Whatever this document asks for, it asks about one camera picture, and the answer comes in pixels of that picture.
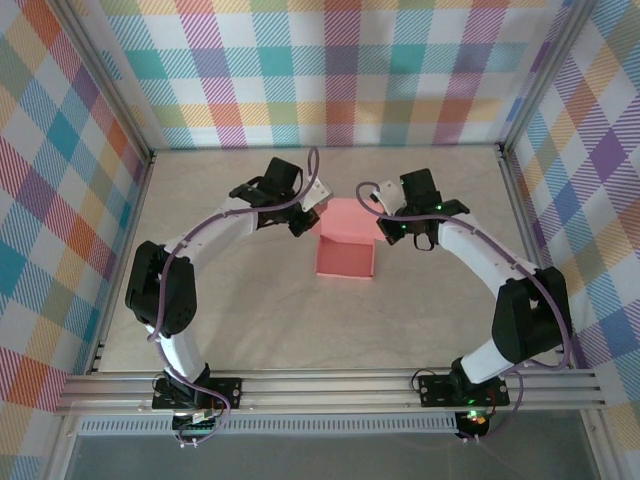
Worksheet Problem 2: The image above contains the pink paper box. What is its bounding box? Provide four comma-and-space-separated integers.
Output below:
314, 197, 386, 284

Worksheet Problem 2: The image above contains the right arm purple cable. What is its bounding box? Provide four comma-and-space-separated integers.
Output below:
354, 180, 575, 444

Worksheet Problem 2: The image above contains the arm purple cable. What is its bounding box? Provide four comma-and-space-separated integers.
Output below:
147, 145, 322, 449
354, 180, 575, 444

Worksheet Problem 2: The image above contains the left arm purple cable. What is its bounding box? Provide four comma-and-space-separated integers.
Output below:
147, 145, 322, 449

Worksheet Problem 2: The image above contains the aluminium side rail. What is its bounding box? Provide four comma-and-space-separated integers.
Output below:
497, 147, 574, 370
87, 149, 159, 376

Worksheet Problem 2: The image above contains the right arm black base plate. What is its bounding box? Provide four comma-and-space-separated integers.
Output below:
417, 370, 510, 407

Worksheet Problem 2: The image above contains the aluminium frame post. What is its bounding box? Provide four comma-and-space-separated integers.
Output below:
59, 0, 156, 161
497, 0, 589, 156

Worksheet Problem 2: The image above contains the wide aluminium mounting rail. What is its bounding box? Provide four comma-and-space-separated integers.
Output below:
54, 367, 609, 416

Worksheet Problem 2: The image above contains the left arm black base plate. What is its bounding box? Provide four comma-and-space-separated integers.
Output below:
151, 377, 244, 411

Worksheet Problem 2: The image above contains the grey slotted cable duct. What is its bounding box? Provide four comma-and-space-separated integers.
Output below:
77, 418, 459, 435

